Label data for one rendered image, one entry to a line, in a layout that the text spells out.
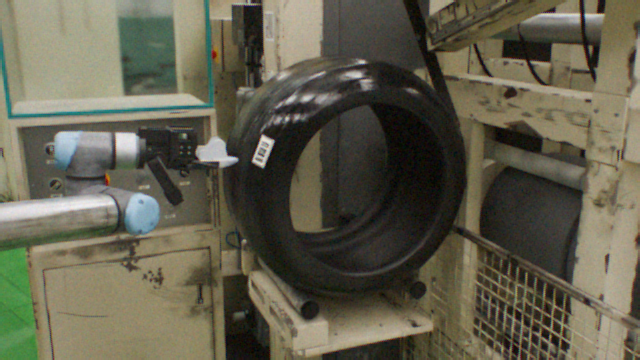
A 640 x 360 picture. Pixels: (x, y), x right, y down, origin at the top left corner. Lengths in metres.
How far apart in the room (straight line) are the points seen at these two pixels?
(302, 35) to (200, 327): 0.98
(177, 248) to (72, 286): 0.31
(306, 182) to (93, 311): 0.74
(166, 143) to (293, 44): 0.51
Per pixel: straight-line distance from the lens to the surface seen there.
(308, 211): 1.78
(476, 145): 1.93
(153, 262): 1.98
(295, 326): 1.47
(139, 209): 1.20
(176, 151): 1.32
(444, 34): 1.69
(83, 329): 2.04
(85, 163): 1.30
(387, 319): 1.63
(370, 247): 1.71
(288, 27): 1.67
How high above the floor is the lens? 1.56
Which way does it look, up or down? 15 degrees down
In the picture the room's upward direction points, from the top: straight up
